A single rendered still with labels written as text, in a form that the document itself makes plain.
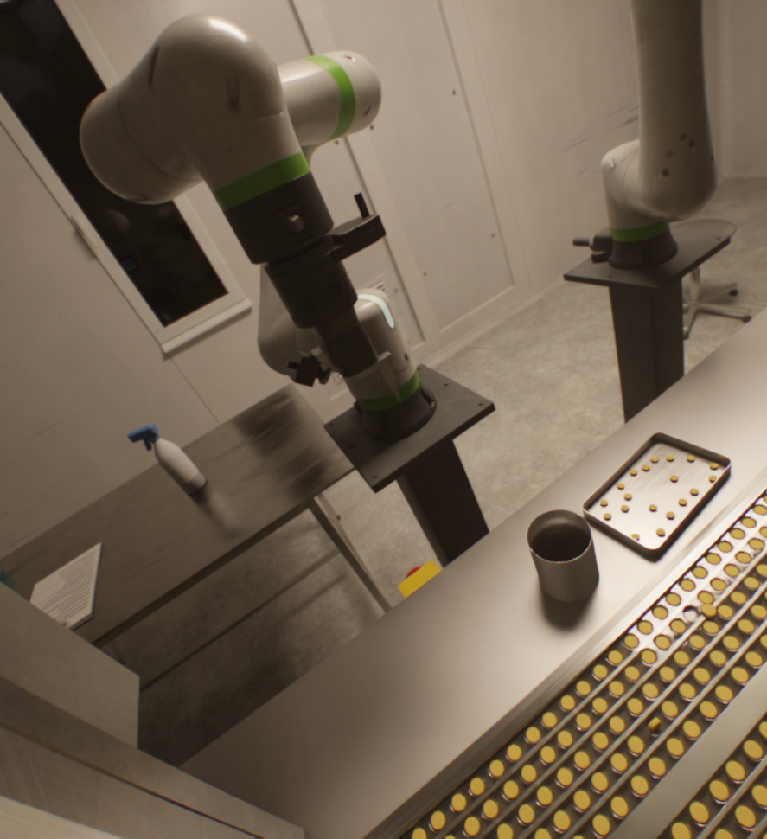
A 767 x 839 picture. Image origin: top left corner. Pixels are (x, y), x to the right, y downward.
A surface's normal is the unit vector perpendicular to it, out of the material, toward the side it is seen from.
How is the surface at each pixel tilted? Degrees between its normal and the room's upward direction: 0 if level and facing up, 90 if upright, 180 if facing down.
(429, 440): 0
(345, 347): 70
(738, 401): 0
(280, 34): 90
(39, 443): 90
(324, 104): 111
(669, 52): 90
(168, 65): 64
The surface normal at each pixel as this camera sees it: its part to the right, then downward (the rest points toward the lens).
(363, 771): -0.36, -0.78
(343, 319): 0.52, 0.48
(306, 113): 0.88, 0.31
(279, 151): 0.75, 0.14
